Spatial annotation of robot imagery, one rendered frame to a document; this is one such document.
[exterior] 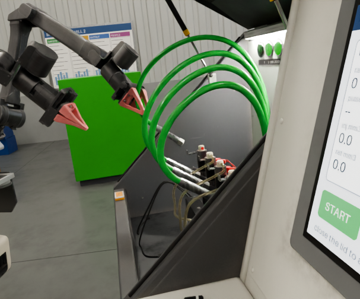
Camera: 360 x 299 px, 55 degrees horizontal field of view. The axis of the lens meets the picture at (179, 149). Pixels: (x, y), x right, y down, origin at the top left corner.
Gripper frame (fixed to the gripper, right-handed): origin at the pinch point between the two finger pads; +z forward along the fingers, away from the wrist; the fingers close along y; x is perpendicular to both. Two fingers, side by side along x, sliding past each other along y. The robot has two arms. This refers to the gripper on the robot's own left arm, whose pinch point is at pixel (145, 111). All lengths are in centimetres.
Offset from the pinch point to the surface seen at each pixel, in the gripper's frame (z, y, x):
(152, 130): 16.5, -23.1, -8.5
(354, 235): 52, -45, -28
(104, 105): -172, 229, 135
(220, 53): 10.5, -8.4, -28.0
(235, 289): 51, -29, -4
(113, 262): -2, 108, 145
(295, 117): 37, -33, -32
